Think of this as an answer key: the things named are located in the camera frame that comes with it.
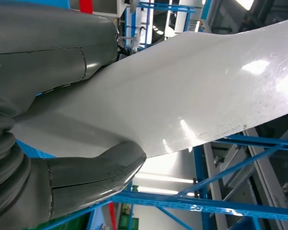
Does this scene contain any red barrier belt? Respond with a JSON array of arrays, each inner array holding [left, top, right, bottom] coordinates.
[[79, 0, 93, 15], [108, 203, 118, 230]]

